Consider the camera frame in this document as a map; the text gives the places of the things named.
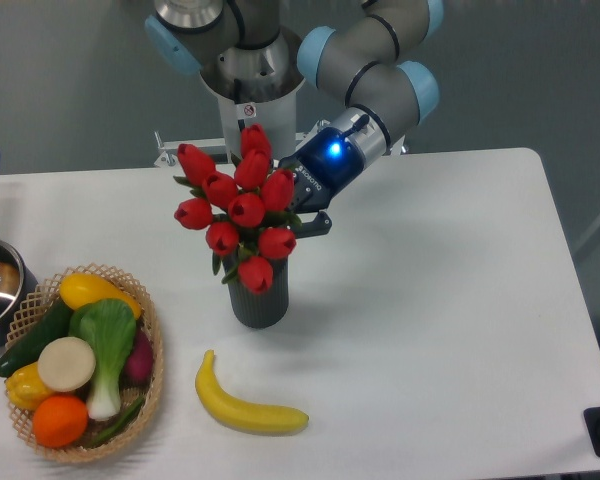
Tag orange fruit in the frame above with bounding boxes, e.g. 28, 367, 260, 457
33, 395, 88, 448

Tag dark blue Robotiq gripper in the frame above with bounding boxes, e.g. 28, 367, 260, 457
278, 127, 364, 238

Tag red tulip bouquet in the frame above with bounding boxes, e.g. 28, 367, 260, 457
174, 124, 298, 294

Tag yellow squash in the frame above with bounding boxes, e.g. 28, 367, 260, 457
59, 273, 142, 320

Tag dark grey ribbed vase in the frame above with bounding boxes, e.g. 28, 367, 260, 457
228, 259, 289, 329

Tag green cucumber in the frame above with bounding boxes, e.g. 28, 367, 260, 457
0, 299, 73, 378

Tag green bean pod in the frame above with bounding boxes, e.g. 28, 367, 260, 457
86, 396, 145, 448

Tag beige round slice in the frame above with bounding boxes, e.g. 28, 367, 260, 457
37, 337, 96, 392

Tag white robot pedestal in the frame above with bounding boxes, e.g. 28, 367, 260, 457
153, 27, 411, 168

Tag yellow bell pepper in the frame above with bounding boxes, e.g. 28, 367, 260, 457
5, 362, 55, 411

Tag green bok choy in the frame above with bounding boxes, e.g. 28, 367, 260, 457
69, 299, 136, 421

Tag purple sweet potato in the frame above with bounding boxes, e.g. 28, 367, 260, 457
124, 329, 154, 384

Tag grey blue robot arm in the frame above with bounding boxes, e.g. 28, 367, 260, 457
145, 1, 444, 237

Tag woven wicker basket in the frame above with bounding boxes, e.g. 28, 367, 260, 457
6, 263, 164, 463

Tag yellow banana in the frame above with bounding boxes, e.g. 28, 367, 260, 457
195, 350, 309, 435

